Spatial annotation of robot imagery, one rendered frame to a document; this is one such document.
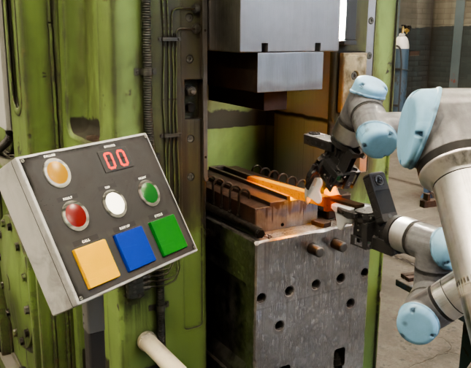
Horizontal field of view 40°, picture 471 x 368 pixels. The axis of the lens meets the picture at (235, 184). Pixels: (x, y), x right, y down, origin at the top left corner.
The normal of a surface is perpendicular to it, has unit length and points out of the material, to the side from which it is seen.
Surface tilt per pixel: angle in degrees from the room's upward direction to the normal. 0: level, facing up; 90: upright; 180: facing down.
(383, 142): 116
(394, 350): 0
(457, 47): 90
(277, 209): 90
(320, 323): 90
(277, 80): 90
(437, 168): 106
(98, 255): 60
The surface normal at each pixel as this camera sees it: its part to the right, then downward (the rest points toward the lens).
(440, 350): 0.00, -0.97
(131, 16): 0.52, 0.21
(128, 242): 0.73, -0.36
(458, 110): 0.01, -0.49
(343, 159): -0.86, 0.12
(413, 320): -0.44, 0.21
